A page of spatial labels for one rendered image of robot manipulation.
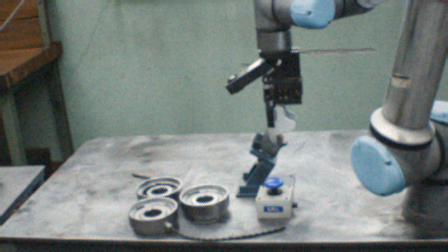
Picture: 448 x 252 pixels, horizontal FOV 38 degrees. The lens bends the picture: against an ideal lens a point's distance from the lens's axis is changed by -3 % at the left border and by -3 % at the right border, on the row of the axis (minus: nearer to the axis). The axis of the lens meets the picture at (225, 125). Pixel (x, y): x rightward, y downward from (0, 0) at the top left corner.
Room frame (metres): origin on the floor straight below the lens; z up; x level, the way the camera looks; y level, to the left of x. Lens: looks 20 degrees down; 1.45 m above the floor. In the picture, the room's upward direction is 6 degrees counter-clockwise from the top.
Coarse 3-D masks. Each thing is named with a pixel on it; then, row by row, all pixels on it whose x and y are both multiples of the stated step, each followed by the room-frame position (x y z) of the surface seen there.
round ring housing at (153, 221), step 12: (144, 204) 1.31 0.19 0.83; (156, 204) 1.30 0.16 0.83; (168, 204) 1.30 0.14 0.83; (132, 216) 1.24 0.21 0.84; (144, 216) 1.25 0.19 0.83; (156, 216) 1.28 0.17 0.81; (168, 216) 1.22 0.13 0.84; (144, 228) 1.21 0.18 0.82; (156, 228) 1.21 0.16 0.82; (168, 228) 1.23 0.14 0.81
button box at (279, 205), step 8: (264, 192) 1.27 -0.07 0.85; (272, 192) 1.26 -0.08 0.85; (280, 192) 1.26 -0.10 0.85; (288, 192) 1.26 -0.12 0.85; (256, 200) 1.24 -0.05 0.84; (264, 200) 1.24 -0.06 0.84; (272, 200) 1.23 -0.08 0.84; (280, 200) 1.23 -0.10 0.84; (288, 200) 1.23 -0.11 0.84; (264, 208) 1.24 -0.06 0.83; (272, 208) 1.23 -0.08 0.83; (280, 208) 1.23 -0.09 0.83; (288, 208) 1.23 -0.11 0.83; (264, 216) 1.24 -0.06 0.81; (272, 216) 1.23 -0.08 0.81; (280, 216) 1.23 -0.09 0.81; (288, 216) 1.23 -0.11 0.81
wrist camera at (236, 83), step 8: (256, 64) 1.39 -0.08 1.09; (264, 64) 1.37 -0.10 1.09; (248, 72) 1.38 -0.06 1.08; (256, 72) 1.38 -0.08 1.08; (264, 72) 1.37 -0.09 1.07; (232, 80) 1.40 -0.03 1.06; (240, 80) 1.38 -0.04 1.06; (248, 80) 1.38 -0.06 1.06; (232, 88) 1.39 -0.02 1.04; (240, 88) 1.39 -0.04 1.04
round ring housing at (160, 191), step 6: (150, 180) 1.41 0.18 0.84; (156, 180) 1.42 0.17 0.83; (162, 180) 1.42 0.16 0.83; (168, 180) 1.42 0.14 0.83; (174, 180) 1.41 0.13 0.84; (180, 180) 1.39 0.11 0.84; (138, 186) 1.38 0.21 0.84; (144, 186) 1.40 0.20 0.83; (162, 186) 1.39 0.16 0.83; (168, 186) 1.39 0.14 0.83; (180, 186) 1.36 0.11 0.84; (138, 192) 1.35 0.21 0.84; (150, 192) 1.37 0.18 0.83; (156, 192) 1.39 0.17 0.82; (162, 192) 1.39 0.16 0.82; (168, 192) 1.36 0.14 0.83; (174, 192) 1.33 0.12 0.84; (180, 192) 1.35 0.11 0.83; (138, 198) 1.35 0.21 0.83; (144, 198) 1.33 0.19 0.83; (174, 198) 1.33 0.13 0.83
